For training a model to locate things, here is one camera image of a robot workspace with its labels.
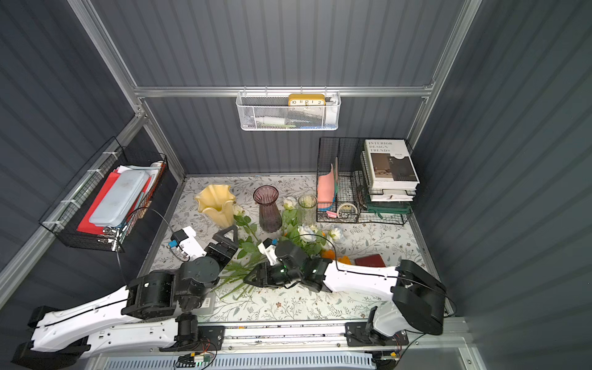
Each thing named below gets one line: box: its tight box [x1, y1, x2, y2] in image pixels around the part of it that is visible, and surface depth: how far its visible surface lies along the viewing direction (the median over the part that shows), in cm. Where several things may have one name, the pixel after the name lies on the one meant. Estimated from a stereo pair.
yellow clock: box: [288, 94, 327, 107], surface depth 90 cm
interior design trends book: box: [363, 138, 421, 202], surface depth 92 cm
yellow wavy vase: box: [194, 184, 236, 230], surface depth 90 cm
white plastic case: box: [89, 169, 150, 227], surface depth 70 cm
